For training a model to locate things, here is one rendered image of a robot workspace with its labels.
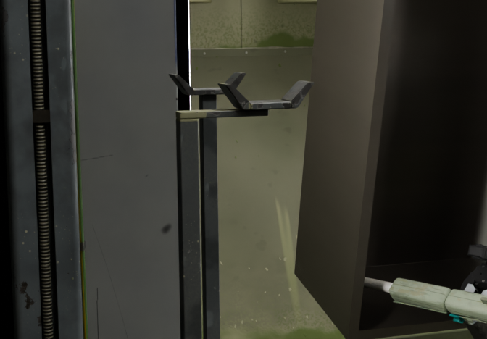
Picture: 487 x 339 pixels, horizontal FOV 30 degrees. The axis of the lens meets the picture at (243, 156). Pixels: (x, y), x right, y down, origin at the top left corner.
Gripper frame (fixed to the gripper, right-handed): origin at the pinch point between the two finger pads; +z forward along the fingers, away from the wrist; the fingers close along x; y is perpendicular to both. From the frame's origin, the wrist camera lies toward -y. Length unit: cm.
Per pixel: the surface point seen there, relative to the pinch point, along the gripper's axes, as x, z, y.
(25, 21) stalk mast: -41, 55, -129
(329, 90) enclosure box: 31, -24, -44
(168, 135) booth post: -5, 33, -90
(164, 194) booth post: -5, 39, -84
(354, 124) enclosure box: 18.4, -15.2, -42.2
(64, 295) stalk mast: -42, 69, -109
